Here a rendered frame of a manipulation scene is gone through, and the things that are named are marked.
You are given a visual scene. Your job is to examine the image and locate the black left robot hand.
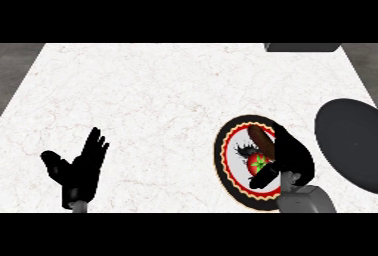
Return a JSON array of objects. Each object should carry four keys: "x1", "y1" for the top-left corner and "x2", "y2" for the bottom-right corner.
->
[{"x1": 39, "y1": 126, "x2": 110, "y2": 210}]

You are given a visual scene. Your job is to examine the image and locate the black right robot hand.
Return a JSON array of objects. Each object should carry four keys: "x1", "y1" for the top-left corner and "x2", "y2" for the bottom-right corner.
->
[{"x1": 247, "y1": 123, "x2": 315, "y2": 191}]

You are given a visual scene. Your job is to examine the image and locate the red tomato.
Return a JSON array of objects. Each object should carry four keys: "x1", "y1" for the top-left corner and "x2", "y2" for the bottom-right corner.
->
[{"x1": 246, "y1": 152, "x2": 271, "y2": 177}]

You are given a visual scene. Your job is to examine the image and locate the white plate with black rim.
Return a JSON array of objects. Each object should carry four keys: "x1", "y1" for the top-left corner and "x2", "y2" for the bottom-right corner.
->
[{"x1": 212, "y1": 114, "x2": 283, "y2": 212}]

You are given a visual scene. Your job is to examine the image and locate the dark grey pan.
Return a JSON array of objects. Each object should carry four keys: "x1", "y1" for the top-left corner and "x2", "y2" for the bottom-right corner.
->
[{"x1": 314, "y1": 98, "x2": 378, "y2": 194}]

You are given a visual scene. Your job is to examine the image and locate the brown sausage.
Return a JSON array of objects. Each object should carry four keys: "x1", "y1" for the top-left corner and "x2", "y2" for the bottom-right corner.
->
[{"x1": 246, "y1": 124, "x2": 275, "y2": 160}]

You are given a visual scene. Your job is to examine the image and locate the dark grey box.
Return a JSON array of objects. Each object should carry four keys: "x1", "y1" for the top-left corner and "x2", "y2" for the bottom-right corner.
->
[{"x1": 262, "y1": 42, "x2": 342, "y2": 53}]

